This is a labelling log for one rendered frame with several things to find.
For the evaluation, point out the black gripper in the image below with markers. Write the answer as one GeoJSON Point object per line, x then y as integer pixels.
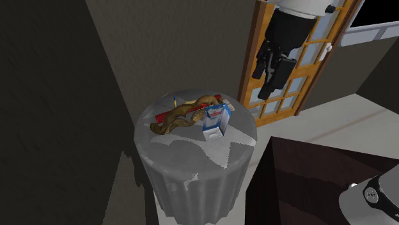
{"type": "Point", "coordinates": [290, 29]}

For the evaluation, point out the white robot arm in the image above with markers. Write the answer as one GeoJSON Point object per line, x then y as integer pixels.
{"type": "Point", "coordinates": [385, 190]}

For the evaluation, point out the wooden door with glass panes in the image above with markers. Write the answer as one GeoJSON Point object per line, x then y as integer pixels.
{"type": "Point", "coordinates": [307, 74]}

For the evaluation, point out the blue and white carton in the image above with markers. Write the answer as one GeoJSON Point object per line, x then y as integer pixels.
{"type": "Point", "coordinates": [213, 123]}

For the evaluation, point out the blue and yellow pencil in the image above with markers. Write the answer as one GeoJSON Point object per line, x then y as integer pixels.
{"type": "Point", "coordinates": [175, 102]}

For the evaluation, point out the white framed window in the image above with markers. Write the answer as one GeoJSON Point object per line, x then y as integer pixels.
{"type": "Point", "coordinates": [371, 31]}

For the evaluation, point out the red book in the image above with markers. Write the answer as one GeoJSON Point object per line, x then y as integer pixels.
{"type": "Point", "coordinates": [162, 116]}

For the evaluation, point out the dark brown robot stand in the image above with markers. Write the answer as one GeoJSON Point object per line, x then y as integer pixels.
{"type": "Point", "coordinates": [299, 184]}

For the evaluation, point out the round table with grey cloth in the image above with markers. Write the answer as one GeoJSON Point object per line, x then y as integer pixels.
{"type": "Point", "coordinates": [193, 174]}

